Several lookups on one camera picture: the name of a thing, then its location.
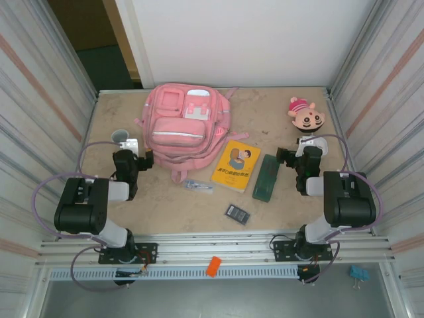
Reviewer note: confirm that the green translucent pencil case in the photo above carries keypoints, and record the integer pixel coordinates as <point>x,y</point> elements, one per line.
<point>265,179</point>

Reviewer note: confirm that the pink school backpack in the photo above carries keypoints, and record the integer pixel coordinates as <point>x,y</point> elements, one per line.
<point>175,132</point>

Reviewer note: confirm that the yellow paperback book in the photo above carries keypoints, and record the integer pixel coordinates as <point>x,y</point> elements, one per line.
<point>235,165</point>

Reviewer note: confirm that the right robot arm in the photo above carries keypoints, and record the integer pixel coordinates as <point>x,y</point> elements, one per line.
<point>351,198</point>

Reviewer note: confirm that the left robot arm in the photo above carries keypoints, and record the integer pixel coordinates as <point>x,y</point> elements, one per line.
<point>79,205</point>

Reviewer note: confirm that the clear pack with blue tools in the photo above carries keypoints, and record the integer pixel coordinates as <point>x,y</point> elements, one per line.
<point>198,187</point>

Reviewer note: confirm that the grey round cup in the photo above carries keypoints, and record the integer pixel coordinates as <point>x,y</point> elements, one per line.
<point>116,134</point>

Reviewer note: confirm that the plush doll in pink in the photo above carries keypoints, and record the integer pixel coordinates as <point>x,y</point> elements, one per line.
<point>308,119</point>

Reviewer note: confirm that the black flat packet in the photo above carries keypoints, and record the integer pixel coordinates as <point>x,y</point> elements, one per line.
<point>238,214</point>

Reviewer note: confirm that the tan wooden door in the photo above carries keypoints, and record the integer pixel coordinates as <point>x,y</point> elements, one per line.
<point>123,43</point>

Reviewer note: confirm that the orange plastic block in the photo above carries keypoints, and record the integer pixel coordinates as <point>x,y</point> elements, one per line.
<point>213,266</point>

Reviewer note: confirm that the blue binder clip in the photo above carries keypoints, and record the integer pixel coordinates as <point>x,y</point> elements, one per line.
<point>359,274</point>

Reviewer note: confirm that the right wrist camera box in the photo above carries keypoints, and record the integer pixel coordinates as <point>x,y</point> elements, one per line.
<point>299,149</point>

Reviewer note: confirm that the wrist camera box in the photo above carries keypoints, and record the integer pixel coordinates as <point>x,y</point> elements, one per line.
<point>130,145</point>
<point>299,149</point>

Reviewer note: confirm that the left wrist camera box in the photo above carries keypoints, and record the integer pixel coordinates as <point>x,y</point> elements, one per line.
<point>130,145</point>

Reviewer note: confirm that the aluminium back rail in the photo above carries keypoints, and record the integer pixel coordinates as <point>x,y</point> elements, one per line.
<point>265,88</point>

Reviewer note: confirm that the aluminium rail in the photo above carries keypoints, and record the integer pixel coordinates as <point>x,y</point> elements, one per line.
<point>265,88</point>
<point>215,248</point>

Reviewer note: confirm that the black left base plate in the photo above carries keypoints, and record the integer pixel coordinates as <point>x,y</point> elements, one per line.
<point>149,248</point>

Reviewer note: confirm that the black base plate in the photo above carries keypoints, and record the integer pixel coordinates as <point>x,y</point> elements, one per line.
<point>281,246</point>
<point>149,248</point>

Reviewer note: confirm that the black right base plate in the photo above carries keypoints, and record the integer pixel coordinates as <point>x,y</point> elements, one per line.
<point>281,246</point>

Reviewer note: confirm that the aluminium front rail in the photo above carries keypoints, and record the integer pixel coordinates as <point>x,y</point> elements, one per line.
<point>215,248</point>

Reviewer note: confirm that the white door frame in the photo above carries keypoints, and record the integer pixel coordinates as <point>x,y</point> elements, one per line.
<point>132,39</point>

